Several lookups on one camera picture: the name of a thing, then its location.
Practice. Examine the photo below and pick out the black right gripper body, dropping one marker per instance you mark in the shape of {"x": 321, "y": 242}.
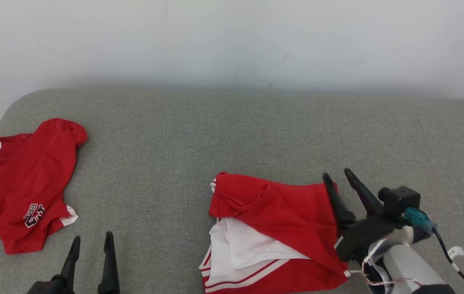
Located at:
{"x": 362, "y": 234}

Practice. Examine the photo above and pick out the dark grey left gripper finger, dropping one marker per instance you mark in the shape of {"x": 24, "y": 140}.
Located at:
{"x": 72, "y": 261}
{"x": 110, "y": 269}

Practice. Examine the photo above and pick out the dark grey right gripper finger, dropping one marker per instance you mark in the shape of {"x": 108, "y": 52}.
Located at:
{"x": 338, "y": 204}
{"x": 364, "y": 198}

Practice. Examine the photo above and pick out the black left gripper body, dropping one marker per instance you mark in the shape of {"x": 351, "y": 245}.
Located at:
{"x": 52, "y": 286}

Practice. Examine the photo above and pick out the red white basketball jersey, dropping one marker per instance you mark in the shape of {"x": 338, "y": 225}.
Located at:
{"x": 289, "y": 212}

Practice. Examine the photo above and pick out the red basketball shorts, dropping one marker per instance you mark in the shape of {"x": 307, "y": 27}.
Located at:
{"x": 27, "y": 175}

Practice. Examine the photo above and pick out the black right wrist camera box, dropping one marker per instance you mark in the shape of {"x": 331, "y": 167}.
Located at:
{"x": 399, "y": 200}

